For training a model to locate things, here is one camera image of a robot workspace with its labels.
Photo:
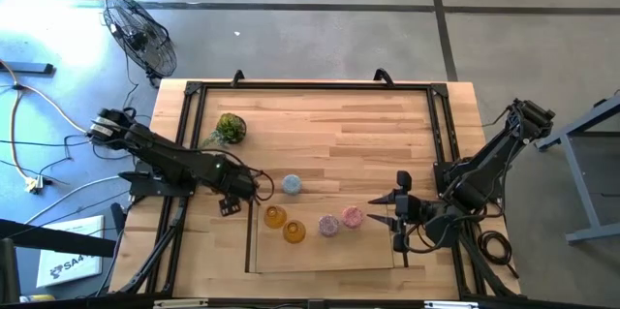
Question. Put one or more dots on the amber glass candle holder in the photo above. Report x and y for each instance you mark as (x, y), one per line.
(275, 217)
(294, 232)

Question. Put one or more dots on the small yellow object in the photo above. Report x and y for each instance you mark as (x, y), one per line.
(39, 298)

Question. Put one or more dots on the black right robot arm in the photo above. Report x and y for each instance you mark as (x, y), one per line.
(484, 173)

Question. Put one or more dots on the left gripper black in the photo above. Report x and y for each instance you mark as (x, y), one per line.
(235, 180)

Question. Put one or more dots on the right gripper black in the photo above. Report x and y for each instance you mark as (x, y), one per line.
(411, 209)

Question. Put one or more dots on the black aluminium table frame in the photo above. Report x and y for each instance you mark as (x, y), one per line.
(315, 85)

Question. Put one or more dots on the pink speckled candle holder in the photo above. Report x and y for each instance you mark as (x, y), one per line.
(352, 217)

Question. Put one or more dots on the black equipment stand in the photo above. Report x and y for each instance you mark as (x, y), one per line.
(58, 241)

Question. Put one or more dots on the grey metal stand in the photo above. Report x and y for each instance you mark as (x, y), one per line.
(576, 173)

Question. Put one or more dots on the blue speckled candle holder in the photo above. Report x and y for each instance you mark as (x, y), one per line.
(292, 185)

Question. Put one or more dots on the black floor bar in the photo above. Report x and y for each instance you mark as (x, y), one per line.
(26, 68)

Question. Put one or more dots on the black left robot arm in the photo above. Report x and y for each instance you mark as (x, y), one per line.
(160, 154)

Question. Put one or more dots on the white printed sign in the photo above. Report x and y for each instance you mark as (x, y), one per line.
(68, 263)

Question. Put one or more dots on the black floor fan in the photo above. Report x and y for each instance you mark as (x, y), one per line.
(140, 38)

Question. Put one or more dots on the silver metal bracket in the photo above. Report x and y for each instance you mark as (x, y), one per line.
(450, 305)
(181, 303)

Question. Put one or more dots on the purple speckled candle holder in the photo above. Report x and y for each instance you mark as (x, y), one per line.
(329, 226)

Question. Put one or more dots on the potted succulent plant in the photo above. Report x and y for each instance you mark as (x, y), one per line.
(231, 127)

